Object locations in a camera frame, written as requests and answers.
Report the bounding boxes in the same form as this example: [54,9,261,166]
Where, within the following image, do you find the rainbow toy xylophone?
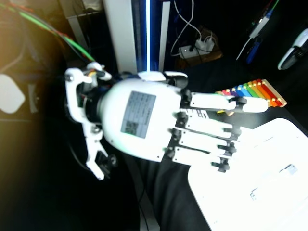
[215,78,287,116]

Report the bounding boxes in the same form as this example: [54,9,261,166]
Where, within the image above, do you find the white tray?
[187,117,308,231]

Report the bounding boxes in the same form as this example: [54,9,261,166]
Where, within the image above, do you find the white column with blue light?
[103,0,171,80]

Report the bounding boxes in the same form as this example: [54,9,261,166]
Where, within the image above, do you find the white power strip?
[179,45,200,60]

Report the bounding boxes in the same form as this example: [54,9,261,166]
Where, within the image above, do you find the black table cloth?
[120,56,308,231]

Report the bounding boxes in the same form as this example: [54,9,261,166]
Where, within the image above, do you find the brown cardboard box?
[174,25,223,69]

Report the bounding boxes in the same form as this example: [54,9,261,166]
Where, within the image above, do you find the white charger plug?
[194,36,215,52]

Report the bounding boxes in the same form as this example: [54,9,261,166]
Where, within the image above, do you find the white USB adapter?
[249,16,270,39]

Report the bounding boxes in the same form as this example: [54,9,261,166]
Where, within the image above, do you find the green and red cable bundle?
[0,2,97,62]
[264,0,281,17]

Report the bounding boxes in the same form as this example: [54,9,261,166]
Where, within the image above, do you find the white shelf frame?
[59,0,104,52]

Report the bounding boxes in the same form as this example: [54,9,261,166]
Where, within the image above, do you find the white power cable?
[170,0,203,57]

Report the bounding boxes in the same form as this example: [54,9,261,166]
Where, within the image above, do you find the white adapter cable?
[236,37,252,61]

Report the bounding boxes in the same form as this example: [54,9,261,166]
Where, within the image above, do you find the blue strap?
[246,38,262,64]

